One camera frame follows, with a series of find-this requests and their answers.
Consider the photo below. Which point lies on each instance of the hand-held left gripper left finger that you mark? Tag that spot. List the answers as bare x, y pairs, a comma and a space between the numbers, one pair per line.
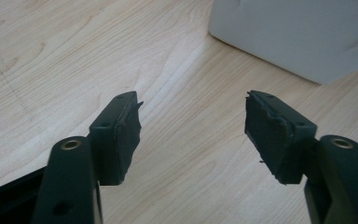
112, 143

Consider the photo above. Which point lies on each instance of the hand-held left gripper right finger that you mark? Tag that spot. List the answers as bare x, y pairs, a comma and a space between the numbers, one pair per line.
279, 140

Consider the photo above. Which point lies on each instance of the white plastic box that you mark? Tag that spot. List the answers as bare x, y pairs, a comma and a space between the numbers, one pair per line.
298, 34

